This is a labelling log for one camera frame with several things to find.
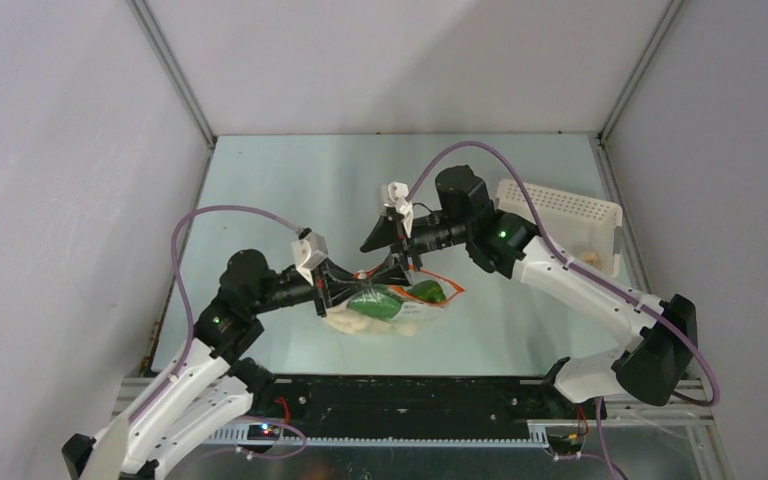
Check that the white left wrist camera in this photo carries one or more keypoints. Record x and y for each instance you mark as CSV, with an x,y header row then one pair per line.
x,y
309,251

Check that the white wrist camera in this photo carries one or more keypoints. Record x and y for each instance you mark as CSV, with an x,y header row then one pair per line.
x,y
309,251
395,195

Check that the green pepper toy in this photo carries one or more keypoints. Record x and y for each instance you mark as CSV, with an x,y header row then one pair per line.
x,y
428,291

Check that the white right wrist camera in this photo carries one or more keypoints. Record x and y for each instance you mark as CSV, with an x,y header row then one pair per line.
x,y
395,195

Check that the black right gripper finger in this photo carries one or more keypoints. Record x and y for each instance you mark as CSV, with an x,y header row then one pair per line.
x,y
384,235
394,270

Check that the white cauliflower toy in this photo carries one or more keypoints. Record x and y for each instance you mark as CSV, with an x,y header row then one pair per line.
x,y
353,323

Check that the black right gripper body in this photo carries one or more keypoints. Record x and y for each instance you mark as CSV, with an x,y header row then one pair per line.
x,y
408,245

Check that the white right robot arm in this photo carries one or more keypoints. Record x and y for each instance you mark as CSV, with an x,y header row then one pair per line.
x,y
654,337

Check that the clear zip bag orange zipper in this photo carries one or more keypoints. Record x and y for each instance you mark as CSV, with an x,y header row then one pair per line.
x,y
413,310

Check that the green bok choy toy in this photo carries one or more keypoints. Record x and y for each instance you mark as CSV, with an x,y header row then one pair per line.
x,y
378,303

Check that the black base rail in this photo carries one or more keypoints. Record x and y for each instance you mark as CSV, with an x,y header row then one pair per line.
x,y
416,407

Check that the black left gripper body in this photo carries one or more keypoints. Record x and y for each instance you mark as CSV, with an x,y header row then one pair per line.
x,y
290,289

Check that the small beige food piece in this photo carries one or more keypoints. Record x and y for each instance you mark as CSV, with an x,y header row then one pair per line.
x,y
590,257

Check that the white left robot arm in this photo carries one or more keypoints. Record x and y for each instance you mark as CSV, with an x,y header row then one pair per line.
x,y
210,382

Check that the white perforated plastic basket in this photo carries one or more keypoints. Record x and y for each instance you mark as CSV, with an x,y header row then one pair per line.
x,y
579,223

